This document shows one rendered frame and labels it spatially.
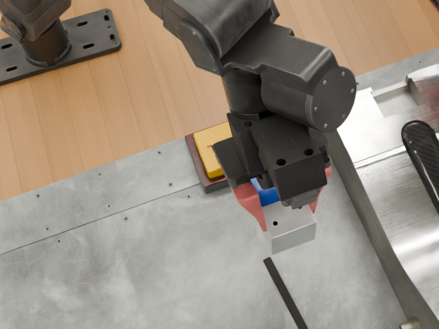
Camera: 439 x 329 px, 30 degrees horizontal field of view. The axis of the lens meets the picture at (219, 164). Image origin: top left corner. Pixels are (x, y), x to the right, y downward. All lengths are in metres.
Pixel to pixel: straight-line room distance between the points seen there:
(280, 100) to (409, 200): 0.30
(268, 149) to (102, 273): 0.38
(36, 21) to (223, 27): 0.41
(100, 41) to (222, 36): 0.51
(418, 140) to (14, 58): 0.56
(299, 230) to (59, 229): 0.34
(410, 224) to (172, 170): 0.31
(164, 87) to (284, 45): 0.45
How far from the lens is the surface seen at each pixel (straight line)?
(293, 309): 0.97
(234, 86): 0.73
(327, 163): 0.79
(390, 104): 1.02
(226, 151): 0.80
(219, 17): 0.67
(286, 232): 0.84
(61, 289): 1.02
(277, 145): 0.70
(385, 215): 0.93
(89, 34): 1.17
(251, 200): 0.78
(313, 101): 0.67
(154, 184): 1.05
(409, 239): 0.92
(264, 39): 0.70
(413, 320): 0.93
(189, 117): 1.09
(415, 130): 0.98
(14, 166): 1.11
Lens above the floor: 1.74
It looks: 63 degrees down
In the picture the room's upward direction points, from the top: 11 degrees counter-clockwise
